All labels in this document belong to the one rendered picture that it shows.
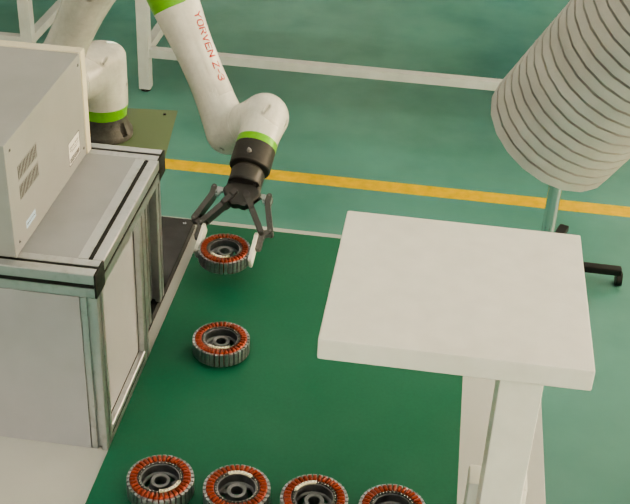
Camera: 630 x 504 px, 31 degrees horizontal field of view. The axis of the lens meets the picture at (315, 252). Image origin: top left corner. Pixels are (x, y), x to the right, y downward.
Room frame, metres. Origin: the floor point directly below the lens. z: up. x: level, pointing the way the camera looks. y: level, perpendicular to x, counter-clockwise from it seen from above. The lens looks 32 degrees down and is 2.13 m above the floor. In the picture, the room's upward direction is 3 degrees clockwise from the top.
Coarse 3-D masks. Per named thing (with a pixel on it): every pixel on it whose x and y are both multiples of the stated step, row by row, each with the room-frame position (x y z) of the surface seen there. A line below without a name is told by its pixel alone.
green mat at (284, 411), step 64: (192, 256) 2.12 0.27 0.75; (256, 256) 2.14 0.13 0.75; (320, 256) 2.15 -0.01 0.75; (192, 320) 1.88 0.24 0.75; (256, 320) 1.90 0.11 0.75; (320, 320) 1.91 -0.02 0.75; (192, 384) 1.68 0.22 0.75; (256, 384) 1.69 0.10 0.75; (320, 384) 1.70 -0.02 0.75; (384, 384) 1.71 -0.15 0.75; (448, 384) 1.72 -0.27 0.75; (128, 448) 1.50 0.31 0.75; (192, 448) 1.50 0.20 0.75; (256, 448) 1.51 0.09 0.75; (320, 448) 1.52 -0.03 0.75; (384, 448) 1.53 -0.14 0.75; (448, 448) 1.54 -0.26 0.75
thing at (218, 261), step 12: (204, 240) 2.06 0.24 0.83; (216, 240) 2.07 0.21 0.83; (228, 240) 2.08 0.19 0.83; (240, 240) 2.07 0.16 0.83; (204, 252) 2.02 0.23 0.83; (216, 252) 2.06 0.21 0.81; (228, 252) 2.05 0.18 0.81; (240, 252) 2.03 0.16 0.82; (204, 264) 2.01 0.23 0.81; (216, 264) 1.99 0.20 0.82; (228, 264) 2.00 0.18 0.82; (240, 264) 2.01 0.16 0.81
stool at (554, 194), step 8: (552, 192) 3.25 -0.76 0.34; (560, 192) 3.25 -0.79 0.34; (552, 200) 3.25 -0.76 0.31; (552, 208) 3.25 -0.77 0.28; (544, 216) 3.26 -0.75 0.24; (552, 216) 3.25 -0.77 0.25; (544, 224) 3.25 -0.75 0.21; (552, 224) 3.25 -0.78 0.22; (560, 224) 3.50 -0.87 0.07; (560, 232) 3.45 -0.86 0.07; (584, 264) 3.25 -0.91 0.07; (592, 264) 3.25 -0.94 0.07; (600, 264) 3.25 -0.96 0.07; (592, 272) 3.23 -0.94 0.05; (600, 272) 3.23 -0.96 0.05; (608, 272) 3.22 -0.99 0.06; (616, 272) 3.22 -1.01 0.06; (616, 280) 3.21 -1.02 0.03
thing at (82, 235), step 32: (96, 160) 1.87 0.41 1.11; (128, 160) 1.88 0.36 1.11; (160, 160) 1.90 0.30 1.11; (64, 192) 1.75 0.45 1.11; (96, 192) 1.75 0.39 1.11; (128, 192) 1.76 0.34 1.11; (64, 224) 1.64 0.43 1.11; (96, 224) 1.65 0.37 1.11; (128, 224) 1.68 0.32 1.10; (0, 256) 1.54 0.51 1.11; (32, 256) 1.54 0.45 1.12; (64, 256) 1.54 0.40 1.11; (96, 256) 1.55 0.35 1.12; (32, 288) 1.50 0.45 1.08; (64, 288) 1.50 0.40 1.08; (96, 288) 1.49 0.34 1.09
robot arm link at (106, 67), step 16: (96, 48) 2.67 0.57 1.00; (112, 48) 2.69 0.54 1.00; (96, 64) 2.62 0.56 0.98; (112, 64) 2.65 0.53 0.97; (96, 80) 2.61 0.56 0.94; (112, 80) 2.65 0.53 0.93; (96, 96) 2.63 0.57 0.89; (112, 96) 2.65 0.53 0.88; (96, 112) 2.64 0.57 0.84; (112, 112) 2.65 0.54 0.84
